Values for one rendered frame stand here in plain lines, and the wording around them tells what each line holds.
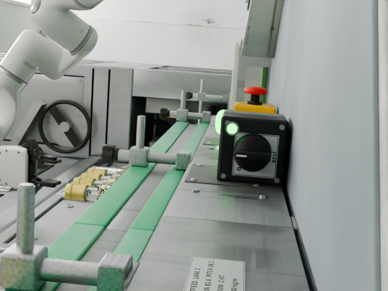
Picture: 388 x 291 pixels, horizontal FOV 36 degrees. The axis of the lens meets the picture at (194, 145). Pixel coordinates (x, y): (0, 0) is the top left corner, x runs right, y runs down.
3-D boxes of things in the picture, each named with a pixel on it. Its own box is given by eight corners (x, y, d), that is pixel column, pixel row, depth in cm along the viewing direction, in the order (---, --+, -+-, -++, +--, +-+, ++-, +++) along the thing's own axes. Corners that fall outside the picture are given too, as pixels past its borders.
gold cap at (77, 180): (96, 191, 132) (76, 190, 132) (96, 176, 131) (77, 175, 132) (92, 196, 129) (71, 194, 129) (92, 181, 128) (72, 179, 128)
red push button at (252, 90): (242, 104, 104) (244, 85, 103) (265, 106, 103) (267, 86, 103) (242, 107, 100) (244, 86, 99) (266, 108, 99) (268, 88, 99)
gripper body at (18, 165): (-16, 185, 145) (23, 192, 142) (-15, 144, 143) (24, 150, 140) (4, 179, 152) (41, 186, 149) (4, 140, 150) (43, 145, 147)
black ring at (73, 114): (93, 154, 237) (40, 149, 238) (95, 100, 233) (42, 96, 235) (89, 156, 232) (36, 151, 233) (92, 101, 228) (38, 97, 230)
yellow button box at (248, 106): (273, 143, 106) (231, 140, 106) (276, 101, 105) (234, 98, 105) (275, 149, 99) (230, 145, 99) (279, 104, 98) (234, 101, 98)
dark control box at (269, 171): (282, 174, 79) (219, 168, 79) (288, 114, 77) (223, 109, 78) (286, 187, 71) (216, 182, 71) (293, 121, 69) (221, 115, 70)
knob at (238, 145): (269, 172, 71) (271, 178, 67) (231, 168, 71) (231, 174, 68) (272, 134, 70) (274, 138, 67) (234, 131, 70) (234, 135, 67)
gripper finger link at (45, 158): (30, 160, 142) (55, 164, 140) (30, 147, 142) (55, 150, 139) (38, 158, 145) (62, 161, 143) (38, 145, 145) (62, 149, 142)
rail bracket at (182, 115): (207, 159, 149) (158, 155, 150) (212, 92, 146) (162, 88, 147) (206, 161, 146) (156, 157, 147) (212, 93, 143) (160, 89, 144)
